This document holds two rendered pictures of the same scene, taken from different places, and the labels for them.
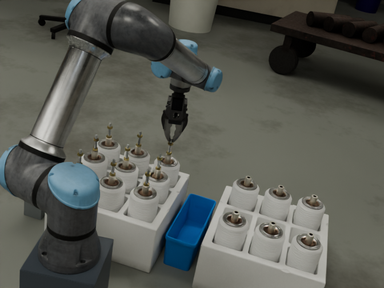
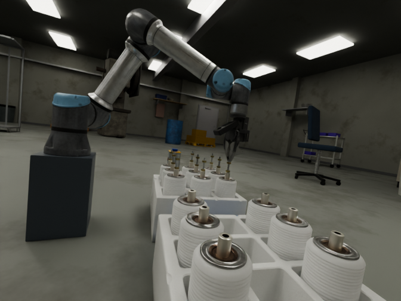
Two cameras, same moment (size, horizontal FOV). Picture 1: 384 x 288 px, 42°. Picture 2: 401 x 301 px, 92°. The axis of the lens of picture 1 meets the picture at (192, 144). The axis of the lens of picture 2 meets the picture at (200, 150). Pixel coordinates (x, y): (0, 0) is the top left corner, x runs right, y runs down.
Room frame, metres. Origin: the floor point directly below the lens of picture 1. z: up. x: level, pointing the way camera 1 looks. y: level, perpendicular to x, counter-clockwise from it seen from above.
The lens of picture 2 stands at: (1.09, -0.65, 0.43)
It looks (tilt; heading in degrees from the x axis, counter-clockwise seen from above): 4 degrees down; 63
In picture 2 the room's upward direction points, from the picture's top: 7 degrees clockwise
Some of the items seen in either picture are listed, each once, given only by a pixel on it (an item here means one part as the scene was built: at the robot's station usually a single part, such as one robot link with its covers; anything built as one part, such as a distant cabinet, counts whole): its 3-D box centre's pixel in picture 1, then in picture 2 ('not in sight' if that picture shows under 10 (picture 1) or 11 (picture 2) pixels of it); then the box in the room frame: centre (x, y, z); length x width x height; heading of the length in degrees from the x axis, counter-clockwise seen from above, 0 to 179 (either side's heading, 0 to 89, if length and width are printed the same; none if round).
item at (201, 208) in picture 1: (190, 230); not in sight; (1.48, -0.05, 0.06); 0.30 x 0.11 x 0.12; 169
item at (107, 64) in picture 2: not in sight; (116, 94); (1.37, 6.97, 1.51); 1.55 x 1.42 x 3.01; 89
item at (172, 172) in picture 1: (164, 182); (224, 197); (1.60, 0.08, 0.16); 0.10 x 0.10 x 0.18
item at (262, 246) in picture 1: (264, 253); (197, 259); (1.29, -0.29, 0.16); 0.10 x 0.10 x 0.18
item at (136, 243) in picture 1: (120, 204); (191, 202); (1.51, 0.21, 0.09); 0.39 x 0.39 x 0.18; 79
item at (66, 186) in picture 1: (71, 196); (72, 110); (0.97, 0.25, 0.47); 0.13 x 0.12 x 0.14; 64
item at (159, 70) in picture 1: (172, 65); (219, 89); (1.52, 0.11, 0.64); 0.11 x 0.11 x 0.08; 64
